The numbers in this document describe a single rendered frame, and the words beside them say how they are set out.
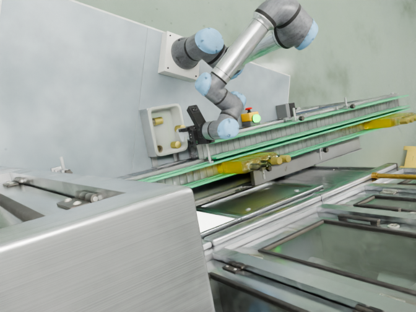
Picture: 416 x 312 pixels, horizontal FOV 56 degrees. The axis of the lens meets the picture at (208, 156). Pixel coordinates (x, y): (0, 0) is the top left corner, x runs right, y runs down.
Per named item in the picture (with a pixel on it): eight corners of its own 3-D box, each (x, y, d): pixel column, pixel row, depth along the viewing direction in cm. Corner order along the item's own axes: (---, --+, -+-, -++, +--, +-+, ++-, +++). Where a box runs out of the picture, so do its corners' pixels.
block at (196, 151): (190, 160, 190) (198, 160, 184) (186, 140, 189) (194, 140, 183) (195, 158, 192) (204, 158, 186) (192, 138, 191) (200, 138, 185)
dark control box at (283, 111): (277, 119, 233) (287, 117, 226) (274, 105, 232) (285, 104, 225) (286, 116, 238) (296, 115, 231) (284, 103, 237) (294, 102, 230)
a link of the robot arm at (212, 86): (285, -21, 136) (198, 91, 141) (304, 1, 141) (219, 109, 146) (270, -21, 146) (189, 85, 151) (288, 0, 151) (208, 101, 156)
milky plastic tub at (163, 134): (148, 157, 184) (156, 157, 177) (138, 109, 181) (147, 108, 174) (179, 150, 194) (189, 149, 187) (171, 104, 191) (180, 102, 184)
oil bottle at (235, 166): (218, 173, 192) (247, 174, 174) (215, 161, 191) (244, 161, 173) (226, 169, 195) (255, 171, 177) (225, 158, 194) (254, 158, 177)
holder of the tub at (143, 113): (150, 168, 185) (158, 168, 179) (138, 110, 182) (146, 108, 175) (181, 160, 195) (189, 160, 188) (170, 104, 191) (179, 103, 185)
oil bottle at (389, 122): (364, 129, 262) (406, 126, 239) (363, 121, 261) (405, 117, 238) (369, 127, 265) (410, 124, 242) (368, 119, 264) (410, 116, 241)
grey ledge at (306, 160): (243, 184, 213) (257, 186, 204) (241, 168, 212) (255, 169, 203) (348, 149, 267) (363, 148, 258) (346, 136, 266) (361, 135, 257)
